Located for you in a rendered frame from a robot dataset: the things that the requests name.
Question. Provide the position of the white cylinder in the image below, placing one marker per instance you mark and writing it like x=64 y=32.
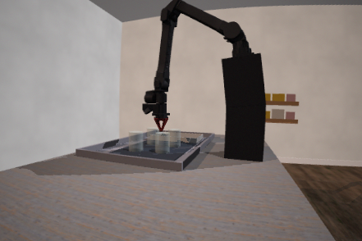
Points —
x=175 y=137
x=151 y=135
x=135 y=141
x=162 y=142

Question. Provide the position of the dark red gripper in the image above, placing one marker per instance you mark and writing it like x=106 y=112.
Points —
x=161 y=116

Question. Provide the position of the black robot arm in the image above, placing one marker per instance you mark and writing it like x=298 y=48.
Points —
x=232 y=31

